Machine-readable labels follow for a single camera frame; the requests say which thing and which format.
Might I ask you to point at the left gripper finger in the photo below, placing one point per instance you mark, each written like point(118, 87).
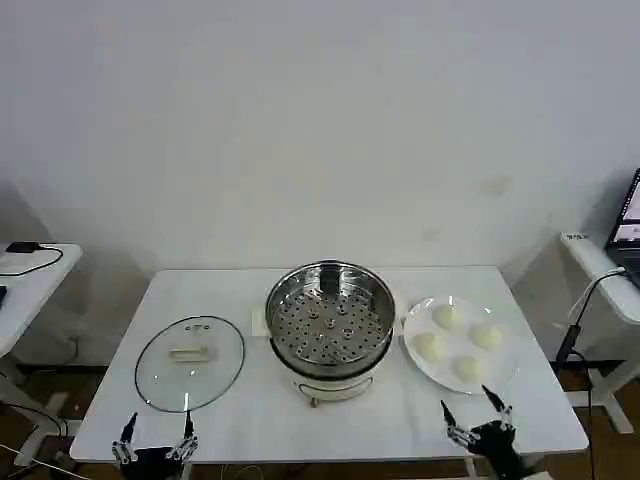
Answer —
point(189, 430)
point(127, 440)

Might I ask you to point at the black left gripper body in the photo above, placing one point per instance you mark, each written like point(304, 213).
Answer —
point(155, 467)

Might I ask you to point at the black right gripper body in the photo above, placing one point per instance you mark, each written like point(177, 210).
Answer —
point(497, 452)

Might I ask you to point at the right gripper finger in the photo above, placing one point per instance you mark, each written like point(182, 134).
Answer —
point(452, 425)
point(497, 404)

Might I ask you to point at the white steamed bun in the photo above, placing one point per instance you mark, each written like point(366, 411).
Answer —
point(430, 346)
point(486, 335)
point(469, 369)
point(448, 317)

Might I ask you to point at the white round plate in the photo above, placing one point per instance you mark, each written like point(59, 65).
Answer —
point(450, 380)

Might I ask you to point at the round glass lid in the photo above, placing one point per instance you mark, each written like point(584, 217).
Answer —
point(200, 380)

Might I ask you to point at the white electric pot base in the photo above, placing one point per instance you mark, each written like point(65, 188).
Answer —
point(330, 387)

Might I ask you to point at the white side desk with label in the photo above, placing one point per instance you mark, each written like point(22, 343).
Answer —
point(617, 305)

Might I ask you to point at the steel steamer basket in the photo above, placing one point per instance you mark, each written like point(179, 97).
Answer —
point(300, 310)

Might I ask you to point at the black power adapter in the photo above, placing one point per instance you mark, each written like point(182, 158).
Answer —
point(22, 247)

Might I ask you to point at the open black laptop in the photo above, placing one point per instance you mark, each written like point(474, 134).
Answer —
point(627, 220)

